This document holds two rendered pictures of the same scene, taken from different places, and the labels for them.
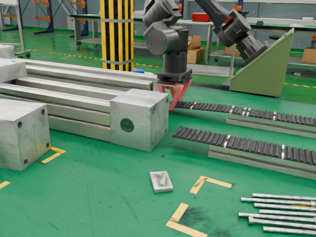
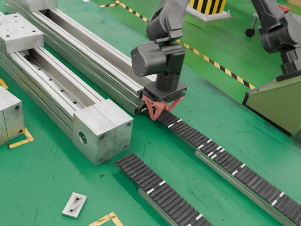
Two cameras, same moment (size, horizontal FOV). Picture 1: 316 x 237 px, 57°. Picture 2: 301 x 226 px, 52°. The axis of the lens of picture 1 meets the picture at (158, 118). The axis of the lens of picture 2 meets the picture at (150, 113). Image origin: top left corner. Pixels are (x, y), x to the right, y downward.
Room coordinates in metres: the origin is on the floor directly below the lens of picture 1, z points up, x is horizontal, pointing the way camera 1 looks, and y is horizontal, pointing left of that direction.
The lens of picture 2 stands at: (0.11, -0.22, 1.31)
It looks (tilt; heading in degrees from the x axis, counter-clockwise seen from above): 38 degrees down; 18
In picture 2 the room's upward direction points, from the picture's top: 11 degrees clockwise
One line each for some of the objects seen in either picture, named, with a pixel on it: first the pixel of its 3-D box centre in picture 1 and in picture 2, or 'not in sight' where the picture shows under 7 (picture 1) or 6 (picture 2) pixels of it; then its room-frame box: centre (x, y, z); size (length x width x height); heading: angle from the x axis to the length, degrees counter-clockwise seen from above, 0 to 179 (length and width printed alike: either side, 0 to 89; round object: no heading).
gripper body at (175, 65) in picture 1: (175, 63); (167, 79); (0.75, -0.04, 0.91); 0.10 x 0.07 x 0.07; 158
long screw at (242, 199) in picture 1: (277, 201); not in sight; (0.36, -0.18, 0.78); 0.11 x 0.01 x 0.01; 85
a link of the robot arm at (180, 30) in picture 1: (175, 39); (169, 58); (0.74, -0.04, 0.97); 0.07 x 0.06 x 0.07; 150
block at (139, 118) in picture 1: (143, 116); (106, 129); (0.58, 0.03, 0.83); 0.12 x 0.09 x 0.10; 158
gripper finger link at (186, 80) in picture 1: (176, 89); (165, 101); (0.76, -0.05, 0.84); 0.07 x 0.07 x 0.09; 68
